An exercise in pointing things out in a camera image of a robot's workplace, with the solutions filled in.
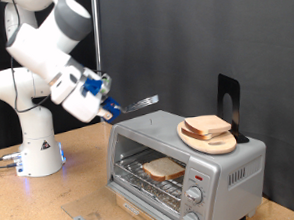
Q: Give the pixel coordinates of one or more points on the silver toaster oven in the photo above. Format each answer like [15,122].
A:
[199,36]
[225,192]

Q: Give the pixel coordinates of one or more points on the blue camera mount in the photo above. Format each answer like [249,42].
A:
[92,86]

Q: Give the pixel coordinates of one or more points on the red indicator light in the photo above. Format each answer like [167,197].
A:
[198,178]

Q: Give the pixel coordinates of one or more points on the black spatula with blue block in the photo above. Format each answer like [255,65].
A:
[140,104]

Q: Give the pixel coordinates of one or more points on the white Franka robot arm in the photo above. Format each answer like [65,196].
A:
[31,123]

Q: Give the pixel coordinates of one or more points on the round wooden cutting board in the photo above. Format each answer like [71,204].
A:
[216,147]

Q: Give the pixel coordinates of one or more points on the vertical metal pole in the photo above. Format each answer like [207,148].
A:
[97,33]

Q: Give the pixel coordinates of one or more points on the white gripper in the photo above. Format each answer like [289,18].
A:
[81,105]

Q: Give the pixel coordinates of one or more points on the white bread slice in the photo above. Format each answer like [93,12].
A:
[164,167]
[208,123]
[197,136]

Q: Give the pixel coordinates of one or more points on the black metal bookend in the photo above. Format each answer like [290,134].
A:
[234,91]

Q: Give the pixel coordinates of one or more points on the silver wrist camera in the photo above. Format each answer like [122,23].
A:
[106,83]

